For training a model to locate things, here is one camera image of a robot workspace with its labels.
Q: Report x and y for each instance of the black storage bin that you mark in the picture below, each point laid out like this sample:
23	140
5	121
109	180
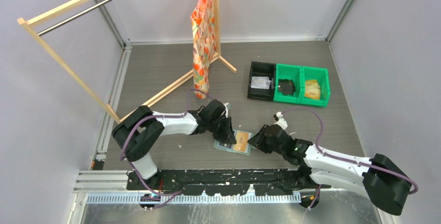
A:
262	69

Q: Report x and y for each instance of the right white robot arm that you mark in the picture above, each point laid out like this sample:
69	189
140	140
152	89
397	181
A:
378	179

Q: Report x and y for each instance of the green bin middle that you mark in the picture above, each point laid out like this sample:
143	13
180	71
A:
292	72

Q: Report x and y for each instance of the green bin right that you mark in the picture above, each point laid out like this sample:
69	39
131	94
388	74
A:
322	76

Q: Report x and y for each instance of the orange floral hanging cloth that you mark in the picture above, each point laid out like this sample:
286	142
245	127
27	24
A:
202	25

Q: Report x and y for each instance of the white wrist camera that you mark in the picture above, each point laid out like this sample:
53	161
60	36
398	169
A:
227	107
280	121

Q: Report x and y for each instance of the orange credit card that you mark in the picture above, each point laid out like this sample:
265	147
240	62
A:
241	141

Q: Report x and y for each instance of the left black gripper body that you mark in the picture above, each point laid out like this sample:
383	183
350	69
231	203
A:
220	128

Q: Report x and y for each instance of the green bin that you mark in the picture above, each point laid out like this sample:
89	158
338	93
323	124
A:
292	72
322	76

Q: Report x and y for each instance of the black cards in bin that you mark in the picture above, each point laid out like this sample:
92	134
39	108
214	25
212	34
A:
285	87

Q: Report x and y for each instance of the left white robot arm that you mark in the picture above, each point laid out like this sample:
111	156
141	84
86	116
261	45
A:
141	129

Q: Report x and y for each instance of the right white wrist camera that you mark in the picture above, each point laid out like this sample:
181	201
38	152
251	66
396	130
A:
280	121

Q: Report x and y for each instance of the white cards in bin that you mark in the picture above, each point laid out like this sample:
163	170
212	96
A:
261	82

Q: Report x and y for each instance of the wooden clothes rack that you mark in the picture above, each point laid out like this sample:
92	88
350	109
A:
66	56

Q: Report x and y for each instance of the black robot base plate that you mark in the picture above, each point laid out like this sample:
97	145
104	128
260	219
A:
226	182

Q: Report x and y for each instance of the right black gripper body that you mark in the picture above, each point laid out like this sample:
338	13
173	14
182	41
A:
263	143

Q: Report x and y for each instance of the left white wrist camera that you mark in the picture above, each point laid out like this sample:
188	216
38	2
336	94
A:
227	107

